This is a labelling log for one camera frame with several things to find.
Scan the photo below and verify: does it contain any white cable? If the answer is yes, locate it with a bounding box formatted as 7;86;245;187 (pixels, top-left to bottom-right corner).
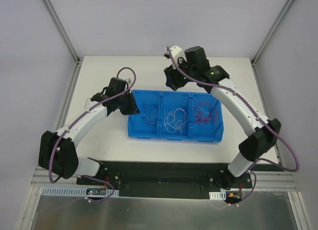
166;107;188;130
162;109;188;136

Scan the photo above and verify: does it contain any red cable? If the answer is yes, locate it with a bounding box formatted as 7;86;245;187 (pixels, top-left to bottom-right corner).
193;100;219;125

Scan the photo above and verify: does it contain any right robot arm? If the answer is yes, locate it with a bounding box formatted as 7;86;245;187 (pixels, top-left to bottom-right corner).
164;46;281;190

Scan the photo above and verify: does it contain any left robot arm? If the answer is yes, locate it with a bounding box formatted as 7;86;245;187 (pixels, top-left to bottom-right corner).
38;77;140;185

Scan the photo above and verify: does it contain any blue three-compartment bin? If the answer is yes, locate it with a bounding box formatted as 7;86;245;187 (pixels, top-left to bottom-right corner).
127;89;224;143

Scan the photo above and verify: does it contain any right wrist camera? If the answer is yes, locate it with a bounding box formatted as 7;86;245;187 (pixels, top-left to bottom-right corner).
163;46;185;63

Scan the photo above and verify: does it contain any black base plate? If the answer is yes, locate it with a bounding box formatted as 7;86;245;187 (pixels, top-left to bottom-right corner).
77;160;254;198

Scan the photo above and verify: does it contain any left aluminium corner post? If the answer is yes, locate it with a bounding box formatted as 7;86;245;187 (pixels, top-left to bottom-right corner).
37;0;84;64

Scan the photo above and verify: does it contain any aluminium corner post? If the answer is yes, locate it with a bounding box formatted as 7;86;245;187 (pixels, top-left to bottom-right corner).
37;0;84;64
250;0;303;67

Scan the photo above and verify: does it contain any left white cable duct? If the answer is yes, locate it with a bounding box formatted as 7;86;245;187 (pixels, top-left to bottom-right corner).
42;187;119;198

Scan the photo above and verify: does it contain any white cable duct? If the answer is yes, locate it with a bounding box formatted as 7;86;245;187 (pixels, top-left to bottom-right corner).
42;187;119;198
209;191;227;201

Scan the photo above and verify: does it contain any right white cable duct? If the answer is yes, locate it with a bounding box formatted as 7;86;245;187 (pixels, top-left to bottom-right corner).
209;191;227;201

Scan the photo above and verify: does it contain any right aluminium corner post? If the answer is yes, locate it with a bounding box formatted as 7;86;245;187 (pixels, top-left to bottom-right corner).
250;0;303;67

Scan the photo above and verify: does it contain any aluminium frame rail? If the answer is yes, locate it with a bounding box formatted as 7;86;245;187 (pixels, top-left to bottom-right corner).
31;167;300;192

